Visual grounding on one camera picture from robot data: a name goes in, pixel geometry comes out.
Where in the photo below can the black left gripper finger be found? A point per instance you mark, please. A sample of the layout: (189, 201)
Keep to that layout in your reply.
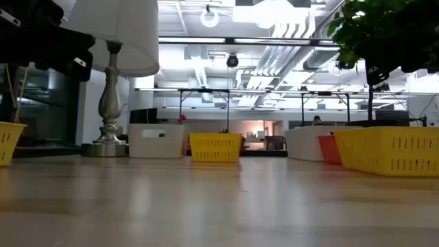
(82, 68)
(65, 48)

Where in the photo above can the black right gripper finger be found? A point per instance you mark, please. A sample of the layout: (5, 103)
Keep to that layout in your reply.
(380, 55)
(376, 75)

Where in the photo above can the yellow slotted plastic basket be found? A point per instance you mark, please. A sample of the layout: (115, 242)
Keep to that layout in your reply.
(214, 147)
(8, 144)
(387, 151)

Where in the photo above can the red slotted plastic basket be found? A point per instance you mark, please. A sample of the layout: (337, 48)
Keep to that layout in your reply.
(328, 149)

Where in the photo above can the white plastic storage bin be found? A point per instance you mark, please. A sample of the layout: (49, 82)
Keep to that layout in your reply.
(302, 144)
(156, 145)

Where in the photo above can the green tree in black pot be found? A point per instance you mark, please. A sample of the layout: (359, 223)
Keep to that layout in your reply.
(363, 20)

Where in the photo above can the dark grey computer monitor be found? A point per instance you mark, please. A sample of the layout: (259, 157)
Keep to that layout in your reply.
(392, 115)

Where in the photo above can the white shade silver table lamp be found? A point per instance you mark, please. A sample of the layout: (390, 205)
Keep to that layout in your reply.
(109, 103)

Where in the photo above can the black equipment stand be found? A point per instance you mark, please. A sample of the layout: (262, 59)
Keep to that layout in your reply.
(423, 120)

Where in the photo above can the person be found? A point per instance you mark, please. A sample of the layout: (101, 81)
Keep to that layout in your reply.
(317, 120)

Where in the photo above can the black computer monitor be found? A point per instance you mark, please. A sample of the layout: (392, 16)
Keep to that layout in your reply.
(143, 116)

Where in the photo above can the small red object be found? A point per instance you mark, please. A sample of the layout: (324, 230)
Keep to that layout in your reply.
(182, 119)

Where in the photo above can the dark chair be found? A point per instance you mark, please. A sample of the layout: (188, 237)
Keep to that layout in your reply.
(274, 142)

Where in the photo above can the black round ceiling device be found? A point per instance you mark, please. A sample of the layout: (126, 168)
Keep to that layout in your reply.
(232, 61)

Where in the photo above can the black metal table frame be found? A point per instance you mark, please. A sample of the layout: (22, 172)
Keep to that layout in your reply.
(227, 109)
(302, 109)

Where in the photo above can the black horizontal frame bar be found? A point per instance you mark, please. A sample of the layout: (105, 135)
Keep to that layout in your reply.
(192, 36)

